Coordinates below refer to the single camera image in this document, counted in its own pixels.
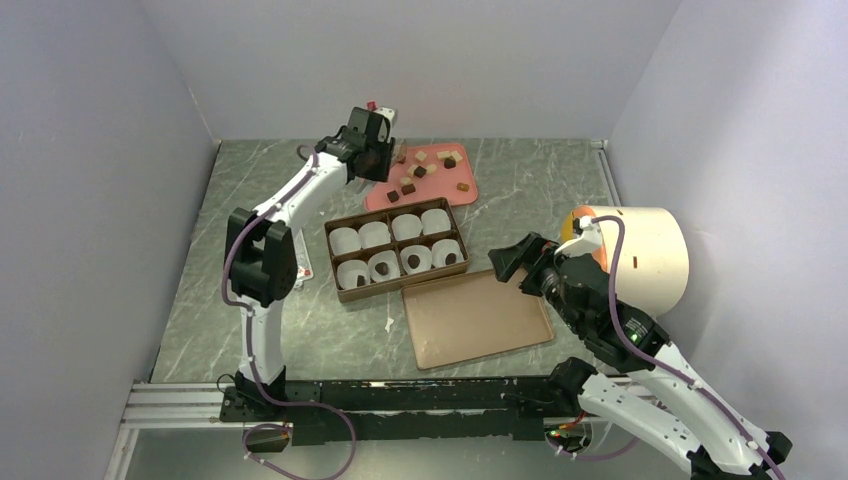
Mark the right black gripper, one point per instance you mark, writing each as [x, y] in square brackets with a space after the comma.
[534, 250]

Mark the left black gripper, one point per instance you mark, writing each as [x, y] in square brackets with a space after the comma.
[382, 173]

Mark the gold box lid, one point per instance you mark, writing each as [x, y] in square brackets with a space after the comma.
[470, 316]

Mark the dark heart chocolate piece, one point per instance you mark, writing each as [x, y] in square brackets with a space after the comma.
[413, 262]

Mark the rose gold tongs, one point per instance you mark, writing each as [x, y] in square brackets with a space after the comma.
[399, 154]

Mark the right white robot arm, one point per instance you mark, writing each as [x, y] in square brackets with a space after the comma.
[691, 425]

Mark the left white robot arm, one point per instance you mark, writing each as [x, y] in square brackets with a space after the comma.
[260, 265]

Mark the brown chocolate box tray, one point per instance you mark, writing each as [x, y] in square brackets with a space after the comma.
[387, 215]

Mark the pink plastic tray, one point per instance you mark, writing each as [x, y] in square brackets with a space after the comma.
[431, 179]

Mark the white paper cup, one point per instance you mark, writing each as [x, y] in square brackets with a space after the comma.
[435, 221]
[388, 256]
[406, 227]
[442, 248]
[423, 252]
[374, 234]
[348, 271]
[344, 240]

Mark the white paper leaflet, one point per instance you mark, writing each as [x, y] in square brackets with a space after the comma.
[304, 264]

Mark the cream orange cylinder container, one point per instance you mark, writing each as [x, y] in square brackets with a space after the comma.
[653, 268]

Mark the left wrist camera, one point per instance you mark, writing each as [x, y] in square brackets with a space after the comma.
[389, 119]

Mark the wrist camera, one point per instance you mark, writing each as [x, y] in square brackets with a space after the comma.
[389, 119]
[581, 235]

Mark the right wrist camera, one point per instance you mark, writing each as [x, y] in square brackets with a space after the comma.
[581, 235]

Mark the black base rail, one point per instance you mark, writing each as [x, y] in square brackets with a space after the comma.
[522, 408]

